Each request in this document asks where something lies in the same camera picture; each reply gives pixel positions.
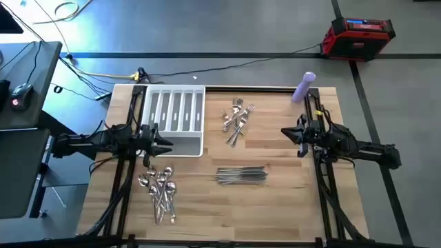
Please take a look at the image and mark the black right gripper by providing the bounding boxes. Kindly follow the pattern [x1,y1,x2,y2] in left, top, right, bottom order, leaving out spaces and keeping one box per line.
[280,114,316,158]

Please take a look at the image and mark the silver fork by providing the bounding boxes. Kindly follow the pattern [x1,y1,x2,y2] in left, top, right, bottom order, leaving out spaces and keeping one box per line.
[229,115,249,148]
[220,110,245,136]
[223,104,256,127]
[225,116,246,145]
[223,98,244,133]

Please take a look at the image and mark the black floor cable bundle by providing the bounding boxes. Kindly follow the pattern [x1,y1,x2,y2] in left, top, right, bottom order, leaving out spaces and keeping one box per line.
[58,56,113,101]

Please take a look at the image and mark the black radio power cable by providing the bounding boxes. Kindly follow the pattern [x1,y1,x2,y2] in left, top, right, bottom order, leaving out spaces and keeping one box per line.
[143,43,323,79]

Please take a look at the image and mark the cream cable loop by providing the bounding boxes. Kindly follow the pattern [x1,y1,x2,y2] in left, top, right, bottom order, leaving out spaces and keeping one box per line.
[32,0,94,25]

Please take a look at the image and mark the black desk device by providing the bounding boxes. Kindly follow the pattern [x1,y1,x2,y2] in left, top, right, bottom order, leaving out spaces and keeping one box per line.
[0,79,11,113]

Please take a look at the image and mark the black desk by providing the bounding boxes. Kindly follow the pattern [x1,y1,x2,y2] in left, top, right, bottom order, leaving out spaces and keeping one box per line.
[0,41,63,131]

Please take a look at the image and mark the lilac vase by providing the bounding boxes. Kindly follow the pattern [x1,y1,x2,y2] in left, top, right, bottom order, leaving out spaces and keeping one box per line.
[291,71,317,103]

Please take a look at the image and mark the yellow cable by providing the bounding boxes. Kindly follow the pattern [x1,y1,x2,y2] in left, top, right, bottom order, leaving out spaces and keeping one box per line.
[70,60,141,83]

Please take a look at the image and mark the black desk leg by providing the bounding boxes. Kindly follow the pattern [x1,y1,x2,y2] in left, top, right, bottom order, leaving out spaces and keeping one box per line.
[37,110,80,138]

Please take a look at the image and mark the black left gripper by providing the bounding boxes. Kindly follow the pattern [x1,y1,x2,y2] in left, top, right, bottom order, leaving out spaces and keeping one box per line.
[139,123,174,169]

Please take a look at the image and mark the red black jobsite radio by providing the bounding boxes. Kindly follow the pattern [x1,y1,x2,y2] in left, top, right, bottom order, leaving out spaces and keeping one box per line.
[319,16,396,62]

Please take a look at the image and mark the white plastic cutlery tray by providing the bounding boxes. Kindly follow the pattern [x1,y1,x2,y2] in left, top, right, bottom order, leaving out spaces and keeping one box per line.
[141,84,207,158]

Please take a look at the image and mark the dark grey side table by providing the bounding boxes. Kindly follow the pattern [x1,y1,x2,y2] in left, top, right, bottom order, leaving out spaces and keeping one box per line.
[0,129,51,220]

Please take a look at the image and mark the black computer mouse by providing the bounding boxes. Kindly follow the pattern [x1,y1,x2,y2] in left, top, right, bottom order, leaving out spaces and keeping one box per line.
[10,82,34,112]

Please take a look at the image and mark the black mouse cable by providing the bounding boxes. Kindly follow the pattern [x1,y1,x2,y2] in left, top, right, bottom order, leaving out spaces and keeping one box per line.
[25,41,44,85]

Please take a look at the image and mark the silver spoon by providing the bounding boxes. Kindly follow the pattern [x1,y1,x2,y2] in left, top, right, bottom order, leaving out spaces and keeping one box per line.
[147,167,165,221]
[149,185,163,225]
[156,174,172,221]
[138,174,159,225]
[154,166,174,209]
[166,181,178,225]

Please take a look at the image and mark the black flat panel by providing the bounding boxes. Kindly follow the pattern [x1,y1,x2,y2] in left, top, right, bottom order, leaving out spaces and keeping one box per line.
[0,3,24,34]

